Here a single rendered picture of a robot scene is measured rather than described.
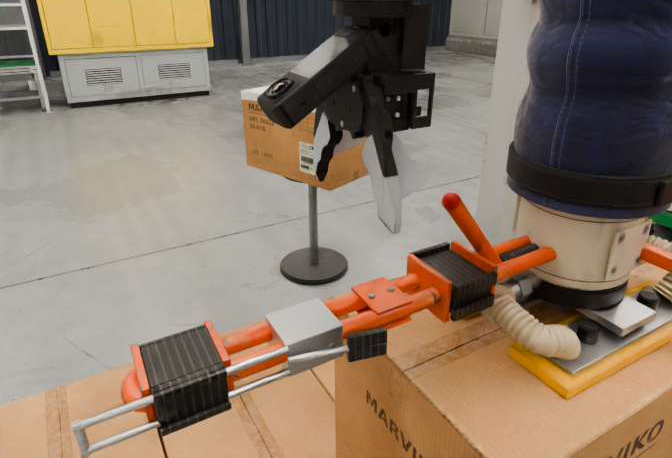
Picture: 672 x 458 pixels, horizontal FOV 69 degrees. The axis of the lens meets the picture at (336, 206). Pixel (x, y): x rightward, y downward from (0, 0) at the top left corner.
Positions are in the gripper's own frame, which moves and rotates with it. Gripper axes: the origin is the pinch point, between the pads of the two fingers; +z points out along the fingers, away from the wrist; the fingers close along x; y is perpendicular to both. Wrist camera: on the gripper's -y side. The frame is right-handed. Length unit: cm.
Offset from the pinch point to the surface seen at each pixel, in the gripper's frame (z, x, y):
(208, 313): 131, 165, 19
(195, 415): 16.5, -3.4, -18.6
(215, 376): 12.5, -3.7, -16.3
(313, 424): 74, 35, 13
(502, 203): 67, 95, 138
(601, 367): 24.8, -13.6, 31.7
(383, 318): 14.1, -2.3, 3.8
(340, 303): 13.7, 2.1, 0.6
